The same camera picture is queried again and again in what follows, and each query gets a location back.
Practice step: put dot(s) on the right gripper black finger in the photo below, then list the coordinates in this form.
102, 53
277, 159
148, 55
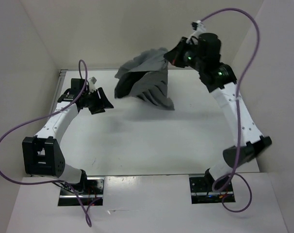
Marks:
178, 63
176, 54

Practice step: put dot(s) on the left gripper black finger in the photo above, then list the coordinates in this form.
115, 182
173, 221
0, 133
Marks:
96, 110
104, 100

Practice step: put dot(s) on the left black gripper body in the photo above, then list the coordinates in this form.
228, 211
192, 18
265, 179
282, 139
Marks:
92, 100

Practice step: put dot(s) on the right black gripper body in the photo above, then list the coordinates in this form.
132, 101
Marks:
192, 60

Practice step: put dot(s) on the grey pleated skirt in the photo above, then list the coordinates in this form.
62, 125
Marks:
145, 77

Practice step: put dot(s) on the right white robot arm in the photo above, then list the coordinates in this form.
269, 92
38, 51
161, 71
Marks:
249, 142

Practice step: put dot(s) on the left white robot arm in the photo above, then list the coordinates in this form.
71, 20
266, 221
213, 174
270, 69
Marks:
67, 107

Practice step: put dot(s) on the aluminium table frame rail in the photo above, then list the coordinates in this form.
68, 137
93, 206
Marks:
55, 92

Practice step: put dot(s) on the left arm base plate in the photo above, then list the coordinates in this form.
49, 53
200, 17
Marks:
91, 193

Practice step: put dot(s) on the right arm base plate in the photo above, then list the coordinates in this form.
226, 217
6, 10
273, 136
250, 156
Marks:
202, 193

